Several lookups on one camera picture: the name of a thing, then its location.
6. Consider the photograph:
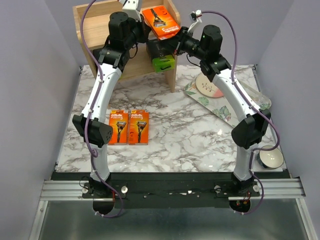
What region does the white dark-rimmed bowl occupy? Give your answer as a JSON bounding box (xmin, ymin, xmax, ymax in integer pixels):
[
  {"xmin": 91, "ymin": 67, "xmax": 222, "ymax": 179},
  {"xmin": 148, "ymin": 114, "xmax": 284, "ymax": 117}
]
[{"xmin": 255, "ymin": 148, "xmax": 285, "ymax": 170}]

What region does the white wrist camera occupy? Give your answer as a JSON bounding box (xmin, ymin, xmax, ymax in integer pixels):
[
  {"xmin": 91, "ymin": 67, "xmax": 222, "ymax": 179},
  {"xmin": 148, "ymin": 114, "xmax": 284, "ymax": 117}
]
[
  {"xmin": 118, "ymin": 0, "xmax": 142, "ymax": 22},
  {"xmin": 187, "ymin": 9, "xmax": 202, "ymax": 34}
]

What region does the purple cable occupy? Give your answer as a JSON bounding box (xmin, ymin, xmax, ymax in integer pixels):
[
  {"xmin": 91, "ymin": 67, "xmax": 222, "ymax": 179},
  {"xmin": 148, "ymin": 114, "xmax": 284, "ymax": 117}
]
[
  {"xmin": 79, "ymin": 0, "xmax": 125, "ymax": 219},
  {"xmin": 197, "ymin": 10, "xmax": 281, "ymax": 216}
]

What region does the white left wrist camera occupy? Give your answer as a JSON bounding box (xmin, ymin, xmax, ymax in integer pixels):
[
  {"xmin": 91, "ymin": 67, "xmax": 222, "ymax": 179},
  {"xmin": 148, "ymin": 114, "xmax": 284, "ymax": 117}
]
[{"xmin": 118, "ymin": 0, "xmax": 142, "ymax": 22}]

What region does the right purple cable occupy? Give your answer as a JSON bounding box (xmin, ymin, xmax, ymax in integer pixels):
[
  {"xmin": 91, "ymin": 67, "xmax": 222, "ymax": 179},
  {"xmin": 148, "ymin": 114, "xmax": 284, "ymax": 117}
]
[{"xmin": 197, "ymin": 10, "xmax": 281, "ymax": 216}]

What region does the black green razor box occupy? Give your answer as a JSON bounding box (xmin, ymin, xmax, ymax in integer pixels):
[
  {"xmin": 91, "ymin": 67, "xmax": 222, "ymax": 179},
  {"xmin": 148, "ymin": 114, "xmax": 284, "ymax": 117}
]
[
  {"xmin": 146, "ymin": 39, "xmax": 175, "ymax": 73},
  {"xmin": 92, "ymin": 48, "xmax": 102, "ymax": 64}
]

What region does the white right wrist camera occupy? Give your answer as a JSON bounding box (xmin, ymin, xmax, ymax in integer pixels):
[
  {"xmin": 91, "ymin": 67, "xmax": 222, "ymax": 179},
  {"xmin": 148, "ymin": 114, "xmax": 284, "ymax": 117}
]
[{"xmin": 187, "ymin": 9, "xmax": 202, "ymax": 34}]

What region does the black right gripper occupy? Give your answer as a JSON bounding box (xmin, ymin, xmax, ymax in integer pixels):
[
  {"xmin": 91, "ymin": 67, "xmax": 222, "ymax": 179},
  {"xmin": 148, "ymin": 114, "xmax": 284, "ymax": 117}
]
[{"xmin": 158, "ymin": 26, "xmax": 207, "ymax": 61}]

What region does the orange razor box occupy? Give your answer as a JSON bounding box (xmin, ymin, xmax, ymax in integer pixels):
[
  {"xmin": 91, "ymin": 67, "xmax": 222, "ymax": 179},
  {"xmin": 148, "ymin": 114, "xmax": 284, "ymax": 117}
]
[
  {"xmin": 109, "ymin": 110, "xmax": 129, "ymax": 145},
  {"xmin": 128, "ymin": 109, "xmax": 150, "ymax": 145},
  {"xmin": 142, "ymin": 5, "xmax": 181, "ymax": 41}
]

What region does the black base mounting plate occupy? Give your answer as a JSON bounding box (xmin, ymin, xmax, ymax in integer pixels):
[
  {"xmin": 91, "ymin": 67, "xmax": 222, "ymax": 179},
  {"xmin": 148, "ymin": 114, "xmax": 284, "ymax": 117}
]
[{"xmin": 51, "ymin": 170, "xmax": 290, "ymax": 218}]

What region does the black green razor box front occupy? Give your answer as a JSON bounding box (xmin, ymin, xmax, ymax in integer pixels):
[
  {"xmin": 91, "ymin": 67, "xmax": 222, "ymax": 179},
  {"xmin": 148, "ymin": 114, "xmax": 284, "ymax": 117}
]
[{"xmin": 92, "ymin": 48, "xmax": 102, "ymax": 64}]

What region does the clear floral tray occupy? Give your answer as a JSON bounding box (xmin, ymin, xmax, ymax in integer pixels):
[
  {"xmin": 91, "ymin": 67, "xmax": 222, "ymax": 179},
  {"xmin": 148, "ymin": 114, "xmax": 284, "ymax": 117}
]
[{"xmin": 184, "ymin": 76, "xmax": 272, "ymax": 128}]

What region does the pink cream round plate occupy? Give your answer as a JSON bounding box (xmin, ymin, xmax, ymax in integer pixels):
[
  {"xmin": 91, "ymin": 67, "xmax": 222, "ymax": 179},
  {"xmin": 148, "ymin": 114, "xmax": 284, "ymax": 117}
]
[{"xmin": 195, "ymin": 73, "xmax": 224, "ymax": 98}]

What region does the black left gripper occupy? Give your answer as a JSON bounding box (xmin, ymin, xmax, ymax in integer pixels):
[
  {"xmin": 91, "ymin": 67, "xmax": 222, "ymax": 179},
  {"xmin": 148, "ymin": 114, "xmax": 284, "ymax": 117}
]
[{"xmin": 123, "ymin": 13, "xmax": 151, "ymax": 50}]

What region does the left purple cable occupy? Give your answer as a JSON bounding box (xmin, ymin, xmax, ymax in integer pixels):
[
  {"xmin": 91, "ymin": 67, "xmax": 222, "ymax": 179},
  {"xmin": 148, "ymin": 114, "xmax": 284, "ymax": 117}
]
[{"xmin": 79, "ymin": 0, "xmax": 125, "ymax": 219}]

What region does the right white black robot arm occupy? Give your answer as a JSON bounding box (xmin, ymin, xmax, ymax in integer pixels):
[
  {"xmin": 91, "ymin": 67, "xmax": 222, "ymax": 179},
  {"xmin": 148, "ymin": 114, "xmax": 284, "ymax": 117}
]
[{"xmin": 162, "ymin": 24, "xmax": 271, "ymax": 196}]

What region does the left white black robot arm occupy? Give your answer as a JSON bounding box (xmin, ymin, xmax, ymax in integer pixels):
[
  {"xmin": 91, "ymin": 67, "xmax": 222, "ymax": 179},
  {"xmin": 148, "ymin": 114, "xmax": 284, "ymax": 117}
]
[{"xmin": 72, "ymin": 11, "xmax": 150, "ymax": 198}]

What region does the aluminium rail frame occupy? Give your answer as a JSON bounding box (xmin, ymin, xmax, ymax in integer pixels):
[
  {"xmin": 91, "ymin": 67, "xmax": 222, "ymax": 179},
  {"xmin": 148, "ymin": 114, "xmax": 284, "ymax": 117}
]
[{"xmin": 31, "ymin": 65, "xmax": 316, "ymax": 240}]

